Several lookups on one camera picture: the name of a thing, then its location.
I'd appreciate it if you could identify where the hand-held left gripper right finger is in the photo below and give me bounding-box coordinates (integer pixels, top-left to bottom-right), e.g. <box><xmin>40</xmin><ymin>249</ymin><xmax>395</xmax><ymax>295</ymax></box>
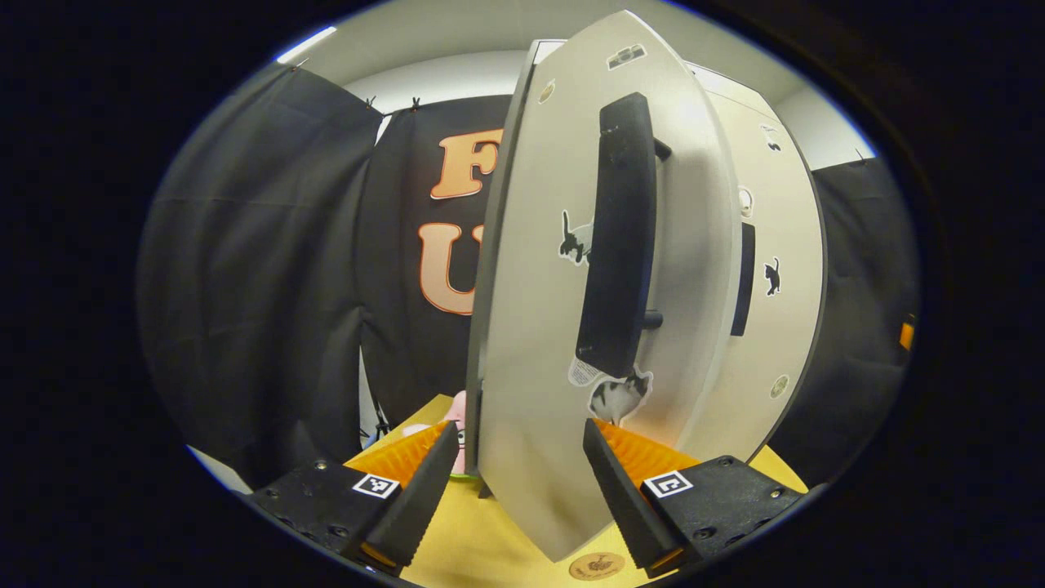
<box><xmin>582</xmin><ymin>418</ymin><xmax>809</xmax><ymax>577</ymax></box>

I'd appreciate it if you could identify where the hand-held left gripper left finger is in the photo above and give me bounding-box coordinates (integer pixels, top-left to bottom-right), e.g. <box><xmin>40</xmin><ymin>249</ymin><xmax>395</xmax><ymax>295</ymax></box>
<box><xmin>245</xmin><ymin>421</ymin><xmax>460</xmax><ymax>572</ymax></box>

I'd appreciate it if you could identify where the white cabinet door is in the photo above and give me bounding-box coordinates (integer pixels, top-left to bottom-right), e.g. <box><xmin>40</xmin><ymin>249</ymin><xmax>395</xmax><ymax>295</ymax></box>
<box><xmin>678</xmin><ymin>61</ymin><xmax>827</xmax><ymax>442</ymax></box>
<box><xmin>465</xmin><ymin>10</ymin><xmax>744</xmax><ymax>563</ymax></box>

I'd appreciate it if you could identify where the round wooden coaster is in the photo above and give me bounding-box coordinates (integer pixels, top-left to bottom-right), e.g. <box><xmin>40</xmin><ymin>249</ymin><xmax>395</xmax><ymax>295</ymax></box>
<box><xmin>568</xmin><ymin>551</ymin><xmax>626</xmax><ymax>581</ymax></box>

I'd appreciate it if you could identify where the pink plush toy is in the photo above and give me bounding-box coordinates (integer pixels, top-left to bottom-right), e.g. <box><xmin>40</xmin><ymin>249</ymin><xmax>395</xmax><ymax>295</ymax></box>
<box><xmin>400</xmin><ymin>390</ymin><xmax>468</xmax><ymax>479</ymax></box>

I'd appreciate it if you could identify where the white board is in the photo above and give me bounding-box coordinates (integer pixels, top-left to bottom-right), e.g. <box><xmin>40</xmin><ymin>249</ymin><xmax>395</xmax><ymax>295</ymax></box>
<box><xmin>186</xmin><ymin>445</ymin><xmax>254</xmax><ymax>495</ymax></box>

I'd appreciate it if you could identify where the long ceiling light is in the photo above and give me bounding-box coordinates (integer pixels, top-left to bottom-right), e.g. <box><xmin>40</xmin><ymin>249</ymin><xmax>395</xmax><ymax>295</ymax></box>
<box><xmin>276</xmin><ymin>26</ymin><xmax>337</xmax><ymax>65</ymax></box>

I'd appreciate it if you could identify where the black right door handle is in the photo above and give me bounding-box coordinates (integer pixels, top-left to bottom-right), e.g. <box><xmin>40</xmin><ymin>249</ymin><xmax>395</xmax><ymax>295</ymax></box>
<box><xmin>729</xmin><ymin>222</ymin><xmax>756</xmax><ymax>337</ymax></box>

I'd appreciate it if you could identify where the black door handle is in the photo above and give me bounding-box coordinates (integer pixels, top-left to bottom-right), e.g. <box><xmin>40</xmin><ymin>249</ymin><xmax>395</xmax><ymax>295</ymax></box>
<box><xmin>729</xmin><ymin>222</ymin><xmax>756</xmax><ymax>337</ymax></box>
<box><xmin>576</xmin><ymin>91</ymin><xmax>672</xmax><ymax>379</ymax></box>

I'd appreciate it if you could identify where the black left door handle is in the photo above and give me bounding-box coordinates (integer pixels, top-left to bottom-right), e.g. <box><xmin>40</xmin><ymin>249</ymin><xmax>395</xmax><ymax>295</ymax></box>
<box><xmin>576</xmin><ymin>91</ymin><xmax>672</xmax><ymax>379</ymax></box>

